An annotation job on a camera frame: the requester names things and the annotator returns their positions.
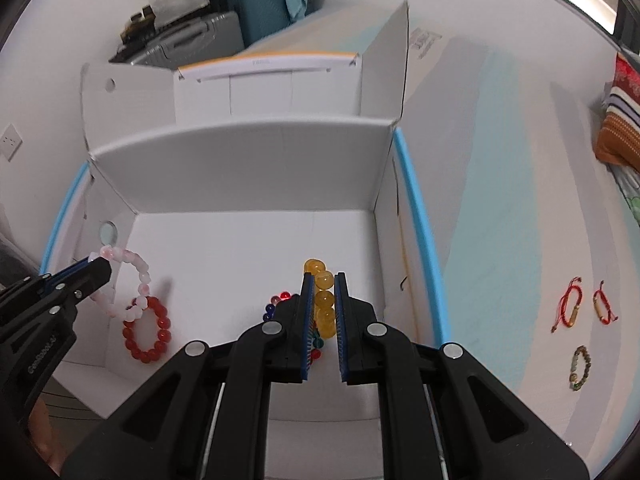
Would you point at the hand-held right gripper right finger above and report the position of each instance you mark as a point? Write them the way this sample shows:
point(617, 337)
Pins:
point(341, 320)

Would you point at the grey suitcase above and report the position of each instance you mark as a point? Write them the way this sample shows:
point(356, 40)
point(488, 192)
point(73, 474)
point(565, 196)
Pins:
point(200, 35)

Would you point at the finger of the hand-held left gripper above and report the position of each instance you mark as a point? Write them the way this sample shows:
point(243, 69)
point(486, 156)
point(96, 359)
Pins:
point(97, 275)
point(65, 269)

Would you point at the white wall socket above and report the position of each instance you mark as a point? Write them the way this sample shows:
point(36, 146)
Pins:
point(10, 141)

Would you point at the floral quilt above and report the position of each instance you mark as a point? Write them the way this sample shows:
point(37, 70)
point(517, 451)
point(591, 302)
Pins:
point(631, 195)

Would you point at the striped pillow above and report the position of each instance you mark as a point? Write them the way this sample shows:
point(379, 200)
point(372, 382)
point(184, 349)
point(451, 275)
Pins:
point(622, 120)

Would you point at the teal suitcase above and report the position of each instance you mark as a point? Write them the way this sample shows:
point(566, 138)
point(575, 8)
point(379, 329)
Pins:
point(260, 10)

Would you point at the blue and yellow cardboard box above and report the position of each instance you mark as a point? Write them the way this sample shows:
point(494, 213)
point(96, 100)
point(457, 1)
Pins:
point(225, 240)

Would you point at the person's left hand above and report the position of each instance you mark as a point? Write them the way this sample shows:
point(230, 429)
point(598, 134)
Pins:
point(45, 435)

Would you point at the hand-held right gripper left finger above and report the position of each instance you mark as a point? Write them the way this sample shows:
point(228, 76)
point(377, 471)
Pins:
point(307, 320)

